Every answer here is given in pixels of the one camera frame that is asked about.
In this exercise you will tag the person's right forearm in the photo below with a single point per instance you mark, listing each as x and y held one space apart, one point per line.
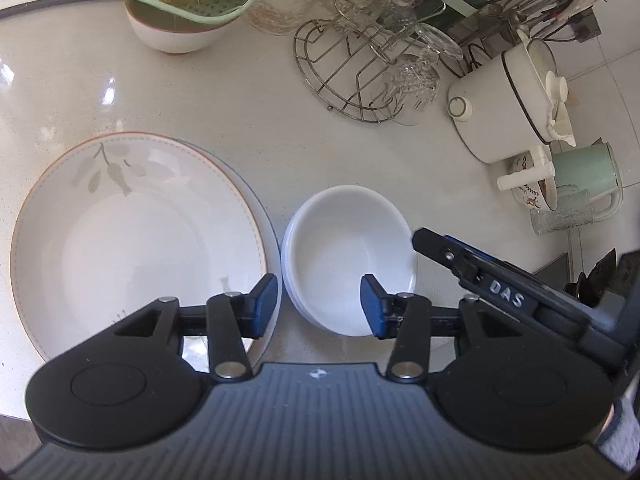
622 435

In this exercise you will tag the ribbed glass mug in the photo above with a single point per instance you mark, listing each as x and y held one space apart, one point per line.
560 215

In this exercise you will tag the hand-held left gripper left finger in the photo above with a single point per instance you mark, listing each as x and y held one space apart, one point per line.
264 307

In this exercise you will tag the pale green mug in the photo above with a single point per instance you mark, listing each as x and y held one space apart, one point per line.
585 170

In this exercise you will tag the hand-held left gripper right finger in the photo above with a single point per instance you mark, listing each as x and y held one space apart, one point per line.
372 307

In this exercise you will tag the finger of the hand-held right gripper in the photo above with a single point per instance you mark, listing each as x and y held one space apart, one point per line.
445 255
475 252

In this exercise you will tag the patterned glass jar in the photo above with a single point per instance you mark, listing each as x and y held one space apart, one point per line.
285 5

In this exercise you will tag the white brown-rimmed bowl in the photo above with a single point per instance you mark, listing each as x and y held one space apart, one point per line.
170 37

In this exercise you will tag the white enamel pot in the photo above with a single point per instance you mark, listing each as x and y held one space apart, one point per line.
495 110

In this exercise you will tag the plain white bowl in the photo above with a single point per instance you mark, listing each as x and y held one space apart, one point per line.
345 255
295 305

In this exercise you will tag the clear stemmed glass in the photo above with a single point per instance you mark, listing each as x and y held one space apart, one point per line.
440 42

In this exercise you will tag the white leaf-print plate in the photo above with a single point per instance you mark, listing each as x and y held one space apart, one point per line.
140 240

